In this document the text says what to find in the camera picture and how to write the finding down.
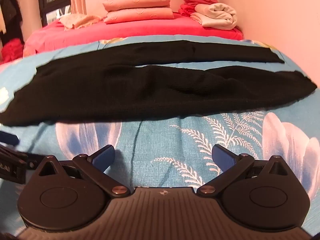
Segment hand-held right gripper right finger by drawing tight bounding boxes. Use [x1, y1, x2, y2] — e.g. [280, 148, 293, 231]
[196, 144, 293, 197]

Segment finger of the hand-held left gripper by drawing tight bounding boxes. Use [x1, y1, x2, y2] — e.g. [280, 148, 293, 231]
[0, 131, 20, 146]
[0, 144, 29, 164]

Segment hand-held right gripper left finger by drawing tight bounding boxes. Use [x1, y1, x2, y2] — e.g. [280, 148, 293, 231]
[32, 144, 130, 198]

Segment black pants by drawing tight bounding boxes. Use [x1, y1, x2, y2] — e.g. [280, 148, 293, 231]
[0, 40, 318, 127]

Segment blue floral blanket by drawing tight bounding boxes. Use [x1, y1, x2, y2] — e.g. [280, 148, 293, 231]
[0, 36, 320, 237]

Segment black hanging coats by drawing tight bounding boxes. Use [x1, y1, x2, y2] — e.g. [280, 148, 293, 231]
[0, 0, 25, 46]

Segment red bed sheet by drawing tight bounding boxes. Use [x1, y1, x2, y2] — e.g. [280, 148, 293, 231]
[22, 12, 244, 57]

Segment beige towel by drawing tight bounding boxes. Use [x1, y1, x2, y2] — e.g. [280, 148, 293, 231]
[59, 14, 102, 31]

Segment white folded blanket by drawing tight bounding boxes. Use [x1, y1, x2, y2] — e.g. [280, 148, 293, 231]
[190, 3, 237, 31]

